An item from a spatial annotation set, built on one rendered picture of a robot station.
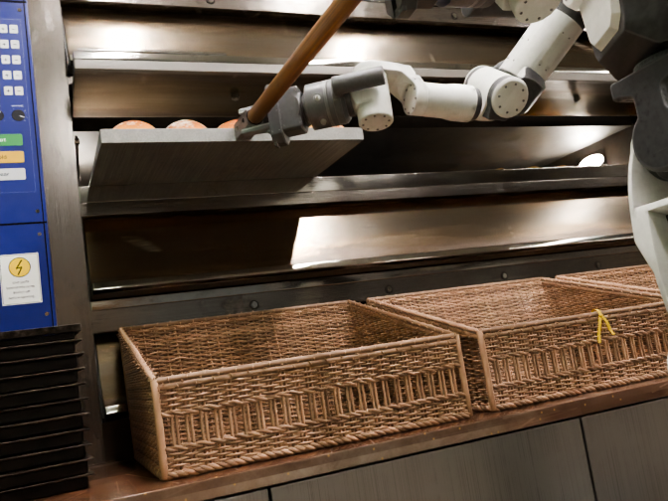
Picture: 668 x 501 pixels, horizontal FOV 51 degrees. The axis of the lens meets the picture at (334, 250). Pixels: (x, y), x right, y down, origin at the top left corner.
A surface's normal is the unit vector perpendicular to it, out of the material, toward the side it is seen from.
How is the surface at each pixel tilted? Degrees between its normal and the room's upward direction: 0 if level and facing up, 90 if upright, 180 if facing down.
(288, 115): 90
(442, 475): 90
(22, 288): 90
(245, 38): 70
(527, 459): 90
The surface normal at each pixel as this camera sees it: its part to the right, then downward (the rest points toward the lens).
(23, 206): 0.38, -0.19
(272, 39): 0.30, -0.52
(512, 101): 0.29, 0.41
